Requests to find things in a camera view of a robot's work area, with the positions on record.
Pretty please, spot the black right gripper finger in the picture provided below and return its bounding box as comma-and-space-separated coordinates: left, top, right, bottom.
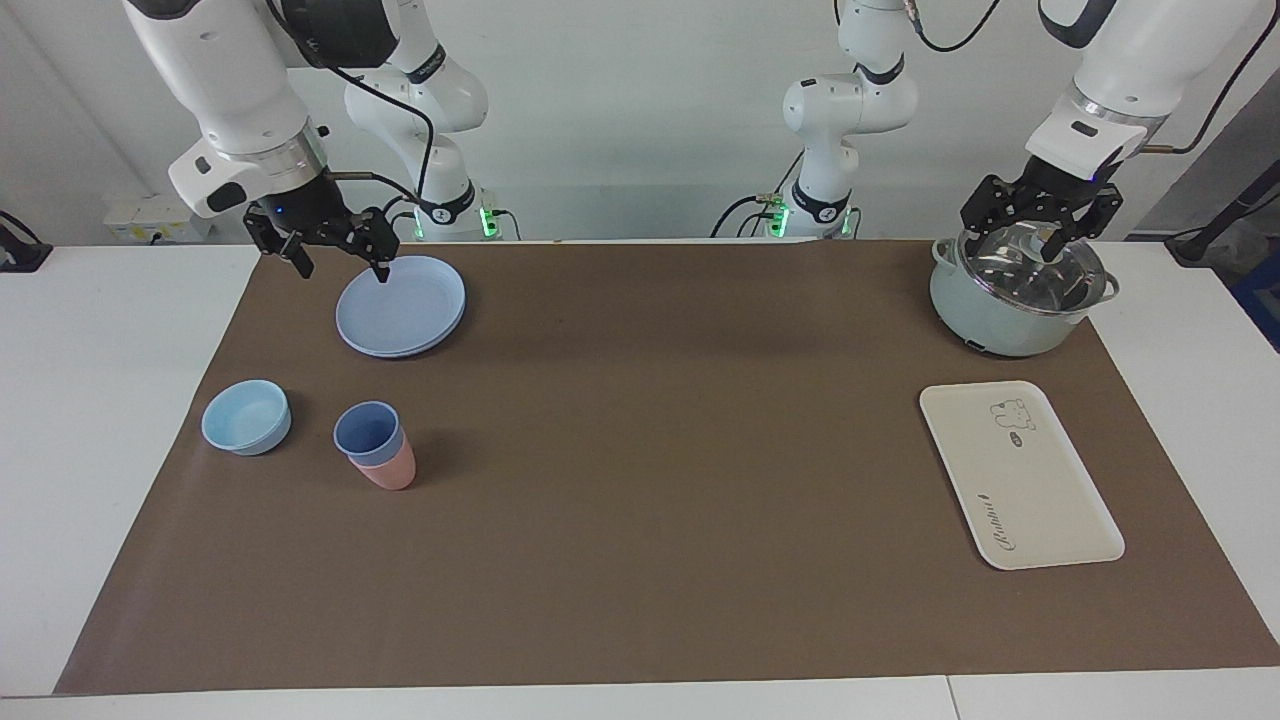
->
245, 205, 315, 279
345, 207, 399, 286

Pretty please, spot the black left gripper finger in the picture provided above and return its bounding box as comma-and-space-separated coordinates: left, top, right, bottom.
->
960, 175, 1031, 241
1040, 195, 1123, 263

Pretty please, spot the blue ribbed plastic cup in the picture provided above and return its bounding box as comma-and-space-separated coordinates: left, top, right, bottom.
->
333, 401, 406, 468

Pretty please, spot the pink plastic cup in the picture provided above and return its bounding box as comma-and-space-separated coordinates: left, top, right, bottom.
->
347, 440, 417, 491

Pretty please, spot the cream rectangular rabbit tray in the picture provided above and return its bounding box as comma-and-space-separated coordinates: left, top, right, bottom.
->
919, 380, 1126, 571

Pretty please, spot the light blue round plate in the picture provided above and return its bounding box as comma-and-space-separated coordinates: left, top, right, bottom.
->
335, 255, 468, 359

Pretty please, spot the glass pot lid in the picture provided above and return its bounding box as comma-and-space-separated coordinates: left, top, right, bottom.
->
950, 222, 1109, 316

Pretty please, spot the pale green cooking pot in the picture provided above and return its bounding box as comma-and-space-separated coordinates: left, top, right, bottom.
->
930, 222, 1121, 358

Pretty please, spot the black stand leg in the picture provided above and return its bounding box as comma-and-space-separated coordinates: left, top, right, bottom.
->
1165, 160, 1280, 266

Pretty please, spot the white power strip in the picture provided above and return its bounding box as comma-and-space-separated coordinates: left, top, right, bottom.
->
103, 193, 213, 243

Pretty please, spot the light blue bowl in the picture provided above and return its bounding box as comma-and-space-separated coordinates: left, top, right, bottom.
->
201, 379, 293, 457

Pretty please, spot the blue crate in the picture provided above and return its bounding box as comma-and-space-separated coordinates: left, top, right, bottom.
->
1230, 250, 1280, 353

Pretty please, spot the brown table mat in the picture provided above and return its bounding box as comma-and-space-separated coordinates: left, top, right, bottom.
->
55, 240, 1280, 696

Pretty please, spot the black base cable bundle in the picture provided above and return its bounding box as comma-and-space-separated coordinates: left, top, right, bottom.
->
385, 195, 523, 241
710, 150, 806, 239

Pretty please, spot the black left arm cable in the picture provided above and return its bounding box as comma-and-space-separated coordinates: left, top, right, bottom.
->
1140, 10, 1280, 156

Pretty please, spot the black clamp mount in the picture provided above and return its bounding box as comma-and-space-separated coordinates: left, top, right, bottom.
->
0, 210, 53, 273

